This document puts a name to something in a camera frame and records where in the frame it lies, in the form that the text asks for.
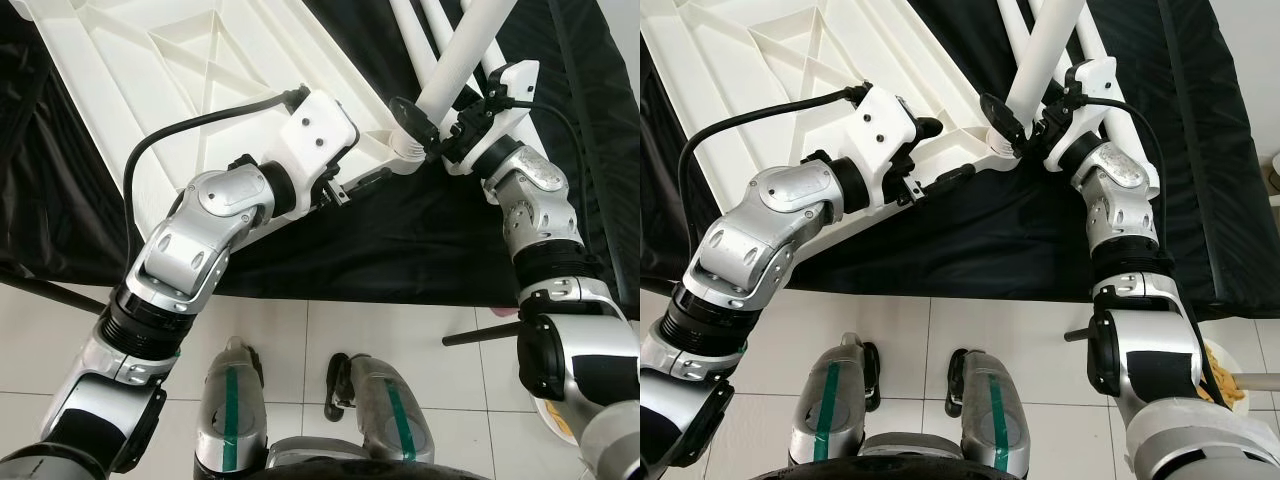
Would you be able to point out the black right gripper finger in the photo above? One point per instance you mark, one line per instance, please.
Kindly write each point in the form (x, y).
(415, 122)
(1003, 120)

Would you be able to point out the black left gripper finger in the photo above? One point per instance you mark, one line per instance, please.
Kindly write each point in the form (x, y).
(370, 179)
(950, 177)
(927, 128)

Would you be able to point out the white plastic children table top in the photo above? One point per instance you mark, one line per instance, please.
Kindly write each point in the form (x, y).
(150, 70)
(760, 60)

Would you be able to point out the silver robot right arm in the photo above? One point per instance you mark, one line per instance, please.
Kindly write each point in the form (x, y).
(1120, 220)
(540, 220)

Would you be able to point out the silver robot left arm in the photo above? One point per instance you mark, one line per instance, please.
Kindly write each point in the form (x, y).
(190, 245)
(760, 240)

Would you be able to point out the black table cloth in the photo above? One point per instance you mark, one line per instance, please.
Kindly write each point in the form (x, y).
(960, 240)
(400, 240)

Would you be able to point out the black metal table leg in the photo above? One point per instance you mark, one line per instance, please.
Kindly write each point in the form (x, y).
(480, 334)
(50, 292)
(1078, 335)

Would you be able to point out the black robot left foot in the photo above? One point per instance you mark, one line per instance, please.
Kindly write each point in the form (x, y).
(872, 375)
(254, 365)

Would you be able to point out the black robot foot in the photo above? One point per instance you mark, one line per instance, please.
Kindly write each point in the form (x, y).
(254, 365)
(956, 382)
(872, 375)
(337, 385)

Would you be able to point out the black robot right foot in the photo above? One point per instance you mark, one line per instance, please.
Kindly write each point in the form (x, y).
(956, 382)
(337, 385)

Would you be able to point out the silver robot right leg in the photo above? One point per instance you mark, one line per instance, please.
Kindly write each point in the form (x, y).
(392, 408)
(997, 415)

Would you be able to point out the black robot torso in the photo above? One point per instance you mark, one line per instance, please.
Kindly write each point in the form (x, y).
(920, 472)
(340, 472)

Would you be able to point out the white round plate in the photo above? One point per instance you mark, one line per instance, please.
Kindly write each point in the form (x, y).
(1240, 355)
(548, 420)

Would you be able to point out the yellow crumpled cloth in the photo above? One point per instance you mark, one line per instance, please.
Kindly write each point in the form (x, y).
(1228, 390)
(562, 422)

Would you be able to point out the grey bar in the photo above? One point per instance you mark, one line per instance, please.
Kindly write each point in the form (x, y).
(1260, 381)

